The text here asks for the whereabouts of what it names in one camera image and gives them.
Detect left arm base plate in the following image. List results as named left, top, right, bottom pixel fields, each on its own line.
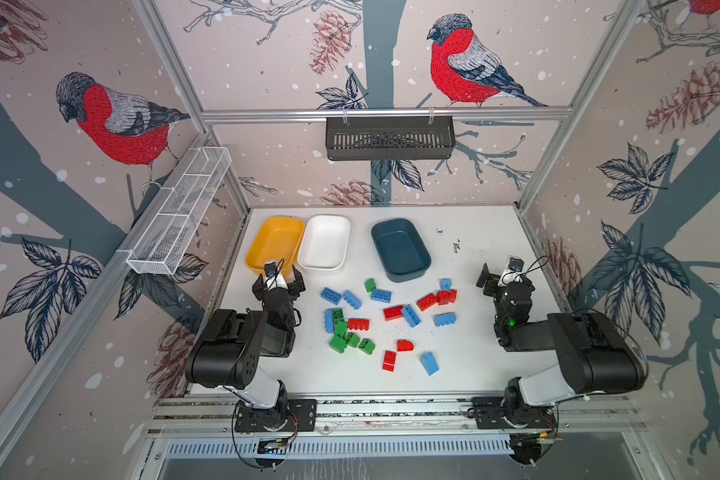
left=233, top=399, right=317, bottom=434

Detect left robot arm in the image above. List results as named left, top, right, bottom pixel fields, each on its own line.
left=185, top=264, right=306, bottom=420

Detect white plastic bin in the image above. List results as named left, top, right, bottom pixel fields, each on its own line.
left=297, top=215, right=351, bottom=274

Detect green lego brick right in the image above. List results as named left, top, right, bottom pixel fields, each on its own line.
left=358, top=338, right=376, bottom=355

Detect red lego brick studs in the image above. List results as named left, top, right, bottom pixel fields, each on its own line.
left=348, top=318, right=370, bottom=331

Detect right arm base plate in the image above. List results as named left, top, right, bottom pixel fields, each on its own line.
left=467, top=397, right=557, bottom=431

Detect red square lego brick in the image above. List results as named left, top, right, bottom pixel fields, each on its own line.
left=436, top=289, right=458, bottom=306

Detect small green lego brick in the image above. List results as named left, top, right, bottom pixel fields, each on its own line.
left=364, top=278, right=376, bottom=293

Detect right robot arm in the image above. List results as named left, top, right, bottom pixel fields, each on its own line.
left=476, top=265, right=647, bottom=423

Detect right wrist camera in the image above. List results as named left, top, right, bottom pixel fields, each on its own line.
left=506, top=256, right=524, bottom=273

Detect red lego brick bottom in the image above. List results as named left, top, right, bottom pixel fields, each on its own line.
left=382, top=350, right=397, bottom=372

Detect dark teal plastic bin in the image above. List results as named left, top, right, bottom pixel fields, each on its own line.
left=371, top=218, right=432, bottom=283

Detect green lego brick centre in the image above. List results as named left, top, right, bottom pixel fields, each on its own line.
left=334, top=320, right=348, bottom=339

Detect light blue lego bottom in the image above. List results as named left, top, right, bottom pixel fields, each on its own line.
left=420, top=352, right=439, bottom=376

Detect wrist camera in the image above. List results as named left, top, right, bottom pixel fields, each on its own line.
left=506, top=256, right=524, bottom=273
left=264, top=261, right=281, bottom=278

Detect yellow plastic bin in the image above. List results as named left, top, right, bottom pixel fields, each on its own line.
left=245, top=216, right=305, bottom=277

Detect green lego brick left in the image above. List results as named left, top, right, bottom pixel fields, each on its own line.
left=329, top=335, right=348, bottom=354

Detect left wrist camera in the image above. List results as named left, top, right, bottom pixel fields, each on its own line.
left=264, top=261, right=281, bottom=278

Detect black wall basket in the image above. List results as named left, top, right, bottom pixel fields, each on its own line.
left=325, top=116, right=456, bottom=161

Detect green lego brick middle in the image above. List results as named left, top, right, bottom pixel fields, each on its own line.
left=345, top=332, right=360, bottom=348

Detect white wire mesh basket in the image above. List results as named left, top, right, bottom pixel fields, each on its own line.
left=126, top=146, right=231, bottom=275

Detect light blue lego brick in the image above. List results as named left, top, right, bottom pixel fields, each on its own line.
left=433, top=312, right=457, bottom=328
left=343, top=291, right=362, bottom=310

